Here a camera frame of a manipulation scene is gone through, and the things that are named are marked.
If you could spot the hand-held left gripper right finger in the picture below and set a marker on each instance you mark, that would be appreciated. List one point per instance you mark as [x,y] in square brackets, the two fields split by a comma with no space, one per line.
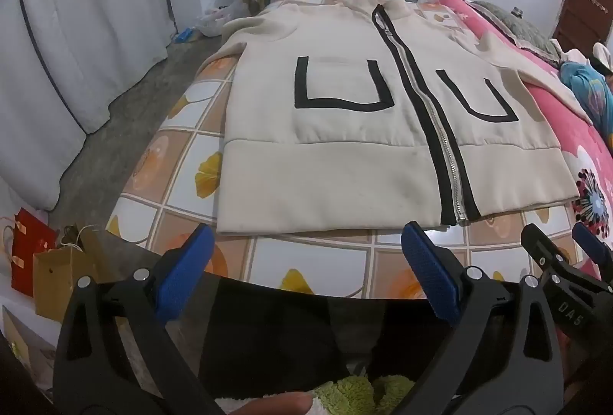
[431,273]

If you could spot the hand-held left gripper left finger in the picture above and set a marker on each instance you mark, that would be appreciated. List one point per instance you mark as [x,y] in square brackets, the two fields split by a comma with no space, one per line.
[184,273]

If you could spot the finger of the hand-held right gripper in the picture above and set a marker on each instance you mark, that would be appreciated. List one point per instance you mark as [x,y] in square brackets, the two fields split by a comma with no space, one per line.
[591,245]
[543,247]

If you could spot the cream zip jacket black trim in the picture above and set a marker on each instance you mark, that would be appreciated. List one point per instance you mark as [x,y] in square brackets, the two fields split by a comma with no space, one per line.
[335,156]

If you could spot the brown paper bag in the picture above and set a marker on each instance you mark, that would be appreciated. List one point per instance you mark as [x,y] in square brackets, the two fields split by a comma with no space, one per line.
[62,281]

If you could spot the green fleece garment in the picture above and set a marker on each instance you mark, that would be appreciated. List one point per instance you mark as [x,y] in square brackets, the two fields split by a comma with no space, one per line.
[364,393]

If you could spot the pink floral blanket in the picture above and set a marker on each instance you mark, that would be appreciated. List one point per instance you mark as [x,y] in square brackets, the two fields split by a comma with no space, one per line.
[550,108]

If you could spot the blue printed cloth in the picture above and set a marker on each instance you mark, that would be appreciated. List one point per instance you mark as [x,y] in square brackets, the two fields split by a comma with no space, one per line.
[589,94]

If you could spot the red gift bag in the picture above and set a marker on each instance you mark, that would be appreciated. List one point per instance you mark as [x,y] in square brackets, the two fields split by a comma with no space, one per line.
[28,252]

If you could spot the dark cloth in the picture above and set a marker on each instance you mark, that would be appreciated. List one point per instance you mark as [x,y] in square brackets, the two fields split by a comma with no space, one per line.
[604,58]

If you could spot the grey blanket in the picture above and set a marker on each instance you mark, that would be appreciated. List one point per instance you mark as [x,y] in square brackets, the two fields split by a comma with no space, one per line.
[519,29]

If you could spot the small blue packet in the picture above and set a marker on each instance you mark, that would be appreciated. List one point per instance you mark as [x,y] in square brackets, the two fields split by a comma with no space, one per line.
[185,35]

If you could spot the white plastic bag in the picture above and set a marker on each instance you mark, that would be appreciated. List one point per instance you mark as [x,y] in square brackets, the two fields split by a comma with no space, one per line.
[220,15]

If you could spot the white curtain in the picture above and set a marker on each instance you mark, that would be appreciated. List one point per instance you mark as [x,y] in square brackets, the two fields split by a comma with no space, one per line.
[72,36]

